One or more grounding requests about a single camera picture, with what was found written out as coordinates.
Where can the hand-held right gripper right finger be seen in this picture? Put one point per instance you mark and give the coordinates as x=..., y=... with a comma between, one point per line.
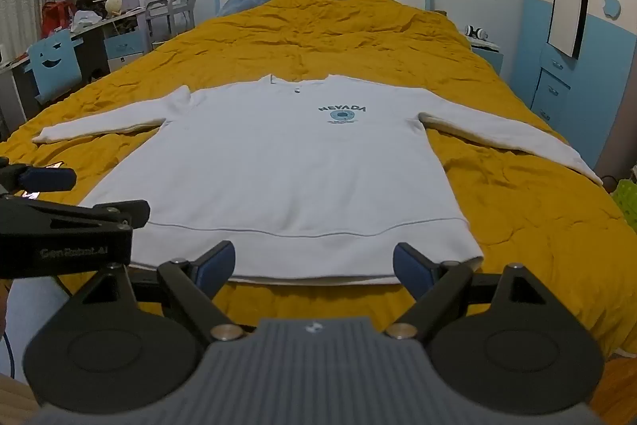
x=410, y=265

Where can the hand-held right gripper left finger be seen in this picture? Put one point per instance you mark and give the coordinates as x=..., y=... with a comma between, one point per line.
x=221, y=261

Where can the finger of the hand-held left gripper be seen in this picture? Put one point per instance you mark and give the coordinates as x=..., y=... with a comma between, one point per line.
x=99, y=212
x=45, y=178

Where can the white printed sweatshirt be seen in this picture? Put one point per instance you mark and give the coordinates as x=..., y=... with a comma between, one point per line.
x=278, y=181

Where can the blue smiley-face chair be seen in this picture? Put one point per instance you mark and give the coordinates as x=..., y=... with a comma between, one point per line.
x=52, y=61

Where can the cluttered desk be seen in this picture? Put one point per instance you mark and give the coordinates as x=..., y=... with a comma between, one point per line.
x=99, y=41

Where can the white plastic bag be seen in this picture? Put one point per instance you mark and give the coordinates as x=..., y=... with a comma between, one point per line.
x=87, y=20

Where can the red bag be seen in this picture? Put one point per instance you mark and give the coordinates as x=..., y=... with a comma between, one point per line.
x=55, y=14

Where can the cream round ball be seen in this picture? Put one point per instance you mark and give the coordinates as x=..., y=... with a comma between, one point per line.
x=114, y=5

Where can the grey rolling cart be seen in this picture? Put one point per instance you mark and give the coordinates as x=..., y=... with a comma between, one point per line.
x=171, y=14

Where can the green plastic object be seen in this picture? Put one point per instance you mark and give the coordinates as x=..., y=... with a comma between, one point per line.
x=626, y=206

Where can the blue and white wardrobe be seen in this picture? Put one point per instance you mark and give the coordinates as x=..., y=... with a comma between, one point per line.
x=557, y=81

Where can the yellow quilted bedspread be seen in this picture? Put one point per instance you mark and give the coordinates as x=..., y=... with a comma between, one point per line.
x=323, y=36

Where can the blue pillow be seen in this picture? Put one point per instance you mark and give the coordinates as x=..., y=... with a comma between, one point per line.
x=244, y=2

